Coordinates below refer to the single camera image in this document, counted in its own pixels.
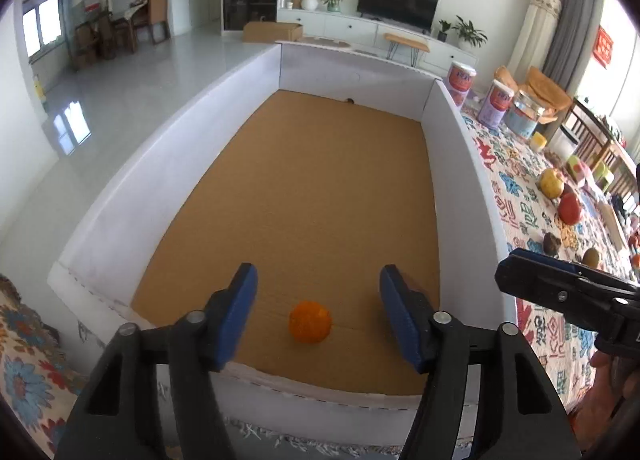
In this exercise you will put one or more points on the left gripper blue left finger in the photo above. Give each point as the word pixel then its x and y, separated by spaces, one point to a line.
pixel 116 415

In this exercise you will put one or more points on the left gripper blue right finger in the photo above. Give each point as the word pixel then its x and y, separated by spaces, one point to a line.
pixel 518 416

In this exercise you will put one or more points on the orange tangerine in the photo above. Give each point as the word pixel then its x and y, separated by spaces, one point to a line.
pixel 309 322

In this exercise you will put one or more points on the person's right hand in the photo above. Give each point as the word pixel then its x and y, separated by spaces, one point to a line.
pixel 592 415

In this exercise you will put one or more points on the green-brown round fruit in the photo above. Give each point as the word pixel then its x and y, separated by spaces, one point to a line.
pixel 591 258

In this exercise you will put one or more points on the dark wrinkled fruit far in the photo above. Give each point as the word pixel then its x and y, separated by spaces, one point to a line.
pixel 551 244

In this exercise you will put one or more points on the red apple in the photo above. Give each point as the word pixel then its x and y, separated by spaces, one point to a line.
pixel 570 208

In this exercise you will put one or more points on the floral blanket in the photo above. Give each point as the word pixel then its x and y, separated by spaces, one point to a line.
pixel 38 387

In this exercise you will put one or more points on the yellow apple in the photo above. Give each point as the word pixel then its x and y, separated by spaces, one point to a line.
pixel 551 183

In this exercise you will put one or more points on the wooden bench chair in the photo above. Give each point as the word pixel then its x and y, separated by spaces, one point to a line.
pixel 597 145

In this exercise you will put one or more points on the small yellow jar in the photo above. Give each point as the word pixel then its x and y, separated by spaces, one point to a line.
pixel 537 142

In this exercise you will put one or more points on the clear jar blue label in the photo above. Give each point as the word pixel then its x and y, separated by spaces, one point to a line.
pixel 523 115

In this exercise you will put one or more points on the orange lounge chair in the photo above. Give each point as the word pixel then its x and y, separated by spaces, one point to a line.
pixel 541 88

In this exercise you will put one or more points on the right pink white can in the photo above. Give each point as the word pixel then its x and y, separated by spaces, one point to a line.
pixel 495 104

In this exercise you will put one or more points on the pink white can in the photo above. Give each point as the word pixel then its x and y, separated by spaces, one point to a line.
pixel 495 104
pixel 459 81

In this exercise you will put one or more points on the standing air conditioner cover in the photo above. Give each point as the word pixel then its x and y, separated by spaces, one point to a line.
pixel 535 38

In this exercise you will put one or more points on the left pink white can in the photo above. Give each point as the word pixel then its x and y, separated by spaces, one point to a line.
pixel 459 81

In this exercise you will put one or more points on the white cardboard box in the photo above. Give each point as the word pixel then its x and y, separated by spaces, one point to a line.
pixel 319 167

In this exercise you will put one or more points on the potted green plant right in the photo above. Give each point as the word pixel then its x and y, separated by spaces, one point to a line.
pixel 469 37

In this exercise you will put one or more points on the grey curtain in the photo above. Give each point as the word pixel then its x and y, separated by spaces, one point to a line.
pixel 572 42

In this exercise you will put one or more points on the wooden side stool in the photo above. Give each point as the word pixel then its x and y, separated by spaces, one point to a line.
pixel 416 47

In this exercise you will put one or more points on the dining table with chairs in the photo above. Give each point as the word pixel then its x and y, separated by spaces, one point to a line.
pixel 100 37

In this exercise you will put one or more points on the black television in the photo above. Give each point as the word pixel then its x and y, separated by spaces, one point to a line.
pixel 416 13

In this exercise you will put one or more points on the white tv cabinet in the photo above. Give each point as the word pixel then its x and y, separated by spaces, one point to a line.
pixel 366 36

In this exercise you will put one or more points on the brown cardboard box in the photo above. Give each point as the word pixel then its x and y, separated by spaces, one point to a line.
pixel 270 32

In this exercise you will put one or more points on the red wall hanging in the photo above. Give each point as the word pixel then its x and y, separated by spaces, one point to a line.
pixel 603 47

